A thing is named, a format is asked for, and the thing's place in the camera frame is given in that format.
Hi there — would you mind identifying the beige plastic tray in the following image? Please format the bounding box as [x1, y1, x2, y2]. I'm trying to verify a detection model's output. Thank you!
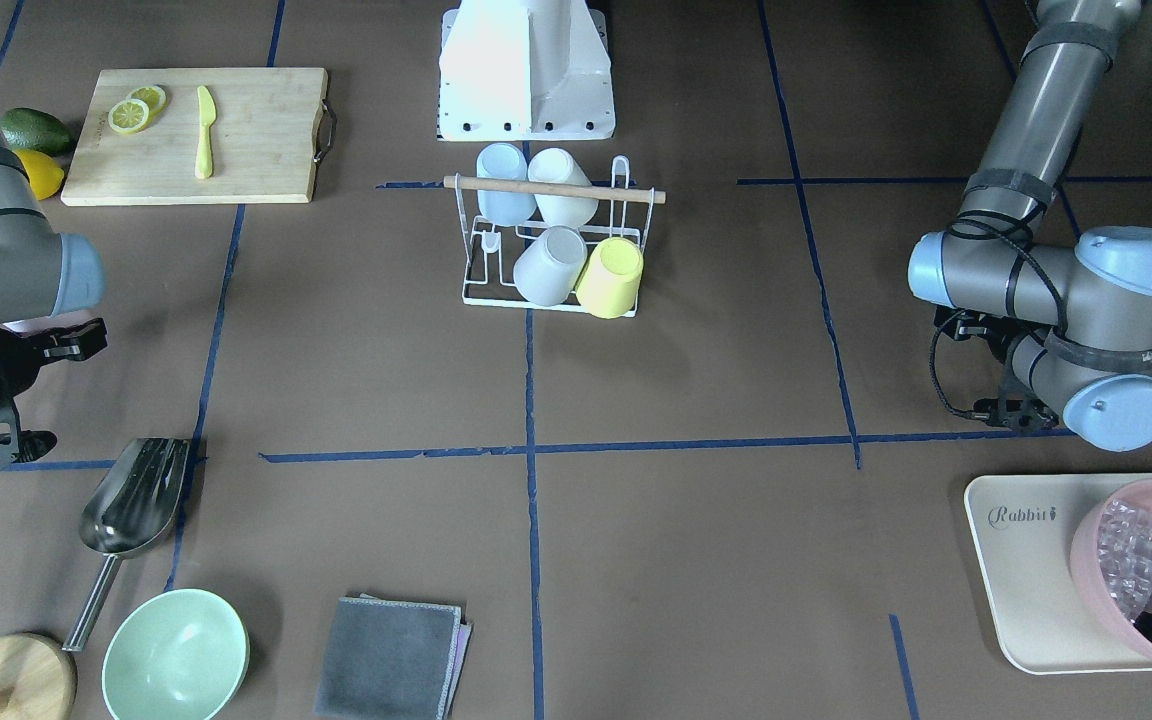
[963, 473, 1152, 675]

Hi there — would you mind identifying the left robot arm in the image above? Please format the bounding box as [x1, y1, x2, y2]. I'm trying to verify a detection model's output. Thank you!
[908, 1, 1152, 452]

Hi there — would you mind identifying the pink ribbed bowl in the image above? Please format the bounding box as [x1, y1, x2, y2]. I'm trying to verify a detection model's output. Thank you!
[1069, 477, 1152, 661]

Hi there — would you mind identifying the light blue cup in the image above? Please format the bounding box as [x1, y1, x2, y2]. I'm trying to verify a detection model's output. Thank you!
[476, 142, 538, 228]

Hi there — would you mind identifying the green avocado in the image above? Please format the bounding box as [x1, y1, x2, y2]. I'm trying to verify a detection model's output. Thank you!
[0, 108, 77, 158]

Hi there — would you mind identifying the lemon slice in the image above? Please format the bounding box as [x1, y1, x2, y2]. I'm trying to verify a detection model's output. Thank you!
[126, 85, 169, 118]
[106, 97, 154, 135]

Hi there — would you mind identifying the metal scoop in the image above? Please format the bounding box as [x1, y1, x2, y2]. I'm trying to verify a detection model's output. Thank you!
[61, 437, 192, 653]

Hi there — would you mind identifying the yellow cup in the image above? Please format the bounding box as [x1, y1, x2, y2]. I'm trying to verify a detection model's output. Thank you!
[575, 237, 644, 319]

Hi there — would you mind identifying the grey cup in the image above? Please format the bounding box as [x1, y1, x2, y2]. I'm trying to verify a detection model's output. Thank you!
[513, 225, 588, 306]

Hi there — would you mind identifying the whole yellow lemon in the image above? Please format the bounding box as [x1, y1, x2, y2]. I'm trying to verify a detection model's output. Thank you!
[14, 149, 67, 200]

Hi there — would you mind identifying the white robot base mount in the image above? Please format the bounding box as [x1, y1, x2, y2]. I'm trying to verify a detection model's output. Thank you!
[435, 1, 617, 143]

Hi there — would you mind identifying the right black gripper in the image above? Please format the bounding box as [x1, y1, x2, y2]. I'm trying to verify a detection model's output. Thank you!
[0, 318, 109, 471]

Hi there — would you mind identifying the white wire cup holder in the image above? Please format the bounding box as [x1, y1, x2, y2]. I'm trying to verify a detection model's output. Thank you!
[442, 143, 667, 316]

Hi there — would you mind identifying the pink cup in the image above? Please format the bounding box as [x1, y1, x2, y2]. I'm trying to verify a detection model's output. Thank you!
[1, 310, 94, 338]

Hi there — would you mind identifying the grey folded cloth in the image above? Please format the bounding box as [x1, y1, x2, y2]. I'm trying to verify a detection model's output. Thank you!
[314, 594, 473, 719]

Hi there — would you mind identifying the wooden cutting board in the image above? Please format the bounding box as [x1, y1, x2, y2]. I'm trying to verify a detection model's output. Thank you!
[61, 67, 332, 209]

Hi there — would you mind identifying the mint green bowl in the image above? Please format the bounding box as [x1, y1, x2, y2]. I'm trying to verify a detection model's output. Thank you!
[101, 588, 250, 719]

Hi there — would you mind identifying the yellow plastic knife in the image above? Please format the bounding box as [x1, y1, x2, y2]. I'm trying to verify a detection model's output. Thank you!
[195, 85, 218, 181]

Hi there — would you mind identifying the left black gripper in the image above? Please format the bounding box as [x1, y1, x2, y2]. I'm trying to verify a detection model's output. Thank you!
[935, 310, 1060, 433]

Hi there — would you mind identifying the wooden mug tree stand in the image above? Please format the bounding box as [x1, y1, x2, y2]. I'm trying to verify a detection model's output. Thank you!
[0, 632, 77, 719]

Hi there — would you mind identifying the cream white cup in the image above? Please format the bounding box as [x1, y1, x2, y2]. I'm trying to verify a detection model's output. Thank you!
[526, 147, 600, 229]

